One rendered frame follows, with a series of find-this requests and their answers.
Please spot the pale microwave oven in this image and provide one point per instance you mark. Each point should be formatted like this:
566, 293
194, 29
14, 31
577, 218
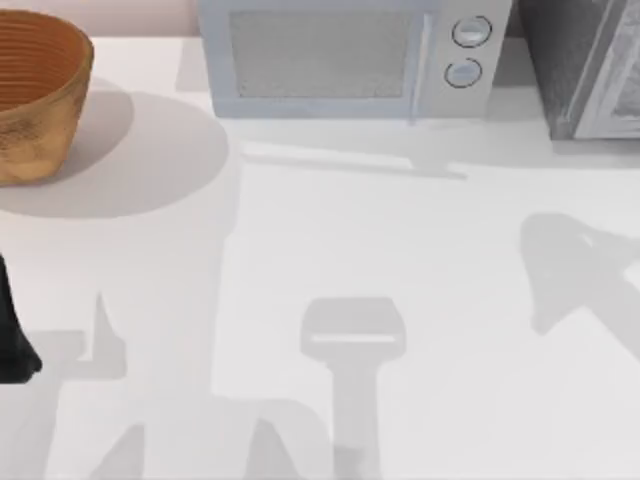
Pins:
480, 100

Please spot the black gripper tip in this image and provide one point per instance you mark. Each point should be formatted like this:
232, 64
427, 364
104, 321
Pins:
12, 345

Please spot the brown woven basket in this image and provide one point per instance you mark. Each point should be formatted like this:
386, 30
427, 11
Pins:
35, 135

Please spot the microwave door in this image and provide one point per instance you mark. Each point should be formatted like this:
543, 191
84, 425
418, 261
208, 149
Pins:
320, 55

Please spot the microwave knob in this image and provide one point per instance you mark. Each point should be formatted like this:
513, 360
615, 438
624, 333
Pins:
463, 73
471, 30

